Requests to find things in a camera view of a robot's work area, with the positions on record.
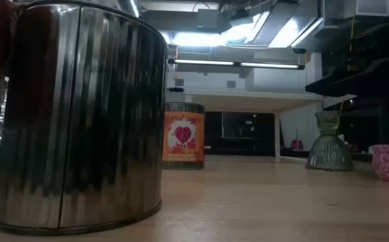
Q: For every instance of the red bag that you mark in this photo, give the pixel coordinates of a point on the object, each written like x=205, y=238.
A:
x=297, y=145

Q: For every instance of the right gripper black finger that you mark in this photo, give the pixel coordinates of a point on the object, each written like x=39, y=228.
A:
x=339, y=84

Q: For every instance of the white ceiling duct box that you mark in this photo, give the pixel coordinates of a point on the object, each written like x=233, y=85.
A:
x=366, y=8

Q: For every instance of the large silver tin can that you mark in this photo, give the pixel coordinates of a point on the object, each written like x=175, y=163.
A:
x=80, y=117

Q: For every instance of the silver ceiling duct pipe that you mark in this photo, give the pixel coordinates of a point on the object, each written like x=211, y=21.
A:
x=130, y=6

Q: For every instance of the small orange-labelled candle tin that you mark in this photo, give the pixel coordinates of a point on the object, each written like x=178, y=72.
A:
x=183, y=134

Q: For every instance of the long ceiling tube lamp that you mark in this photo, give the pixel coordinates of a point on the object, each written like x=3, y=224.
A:
x=214, y=62

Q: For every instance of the grey wall plate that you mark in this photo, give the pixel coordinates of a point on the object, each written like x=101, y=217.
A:
x=179, y=82
x=231, y=84

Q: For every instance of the white perforated metal shelf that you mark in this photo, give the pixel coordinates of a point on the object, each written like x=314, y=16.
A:
x=248, y=101

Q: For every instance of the black low cabinet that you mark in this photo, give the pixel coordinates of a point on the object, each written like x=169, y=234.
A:
x=238, y=148

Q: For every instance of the bright ceiling light panel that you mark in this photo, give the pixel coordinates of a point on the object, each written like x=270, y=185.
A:
x=198, y=38

